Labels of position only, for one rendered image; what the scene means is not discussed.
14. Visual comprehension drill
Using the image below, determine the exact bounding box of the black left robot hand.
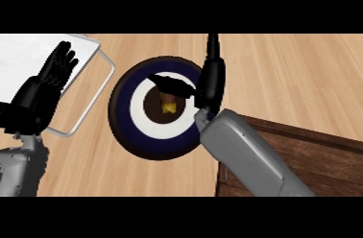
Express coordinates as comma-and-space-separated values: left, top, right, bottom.
0, 40, 81, 136

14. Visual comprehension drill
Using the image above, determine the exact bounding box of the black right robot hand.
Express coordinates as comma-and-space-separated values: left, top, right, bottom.
147, 34, 227, 119

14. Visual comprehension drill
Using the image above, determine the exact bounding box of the blue and white round plate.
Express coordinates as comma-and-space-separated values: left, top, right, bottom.
108, 56, 209, 161

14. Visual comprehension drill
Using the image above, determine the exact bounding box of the dark brown wooden board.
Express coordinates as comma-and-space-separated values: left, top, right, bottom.
214, 113, 363, 198

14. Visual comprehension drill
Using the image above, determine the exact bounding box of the white tray with wire handle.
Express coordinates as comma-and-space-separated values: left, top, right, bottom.
0, 34, 118, 138

